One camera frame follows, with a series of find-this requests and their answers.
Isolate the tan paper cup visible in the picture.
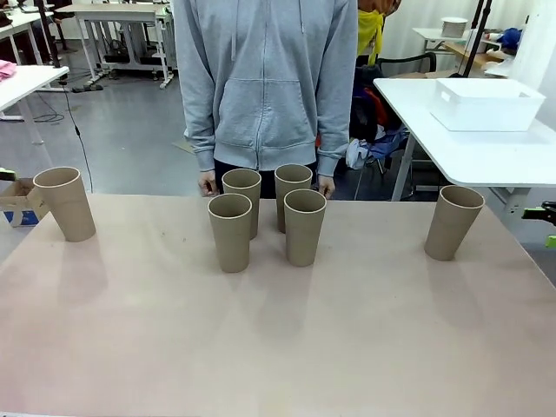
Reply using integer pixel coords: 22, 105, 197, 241
274, 163, 314, 235
423, 184, 486, 262
283, 188, 328, 268
221, 168, 262, 240
32, 166, 97, 243
207, 192, 254, 274

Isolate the white plastic basket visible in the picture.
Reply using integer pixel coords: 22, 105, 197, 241
429, 77, 546, 133

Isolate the person's left forearm gray sleeve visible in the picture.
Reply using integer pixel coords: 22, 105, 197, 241
315, 82, 354, 178

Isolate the person's right forearm gray sleeve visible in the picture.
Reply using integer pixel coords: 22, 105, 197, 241
181, 82, 218, 173

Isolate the person's right hand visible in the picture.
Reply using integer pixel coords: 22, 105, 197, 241
197, 169, 218, 197

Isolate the person's left hand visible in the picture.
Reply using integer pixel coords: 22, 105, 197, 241
318, 174, 337, 200

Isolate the open cardboard box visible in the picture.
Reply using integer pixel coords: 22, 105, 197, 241
0, 177, 50, 228

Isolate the white table with pink cloth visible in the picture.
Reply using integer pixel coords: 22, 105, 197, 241
0, 64, 70, 144

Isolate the black tripod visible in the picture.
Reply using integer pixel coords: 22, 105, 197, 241
458, 0, 494, 83

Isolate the white side table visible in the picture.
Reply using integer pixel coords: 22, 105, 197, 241
373, 76, 556, 205

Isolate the white background table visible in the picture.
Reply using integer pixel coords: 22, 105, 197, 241
0, 10, 56, 66

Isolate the white board panel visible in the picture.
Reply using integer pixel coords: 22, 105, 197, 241
506, 12, 556, 95

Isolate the blue cloth bundle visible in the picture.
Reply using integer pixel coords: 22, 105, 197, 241
496, 27, 524, 50

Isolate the black office chair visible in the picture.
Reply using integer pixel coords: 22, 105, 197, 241
376, 50, 438, 80

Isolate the white crumpled cloth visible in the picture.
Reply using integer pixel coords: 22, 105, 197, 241
346, 137, 371, 170

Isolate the black and red garment pile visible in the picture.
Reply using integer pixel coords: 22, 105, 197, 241
349, 64, 403, 142

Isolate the gray background desk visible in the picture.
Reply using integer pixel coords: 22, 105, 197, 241
54, 3, 175, 90

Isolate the gray round container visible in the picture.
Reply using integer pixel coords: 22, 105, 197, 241
440, 17, 469, 38

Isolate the white table with round container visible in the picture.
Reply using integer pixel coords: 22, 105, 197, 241
411, 26, 507, 56

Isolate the yellow garment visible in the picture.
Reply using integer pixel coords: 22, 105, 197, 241
356, 9, 384, 65

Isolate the orange brown garment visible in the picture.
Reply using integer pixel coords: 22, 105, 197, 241
358, 0, 403, 17

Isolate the person in gray hoodie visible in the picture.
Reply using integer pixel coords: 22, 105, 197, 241
171, 0, 360, 201

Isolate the thin black cable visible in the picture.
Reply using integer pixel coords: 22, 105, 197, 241
63, 80, 95, 195

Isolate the black camera stand pole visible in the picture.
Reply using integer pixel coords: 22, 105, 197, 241
33, 0, 64, 70

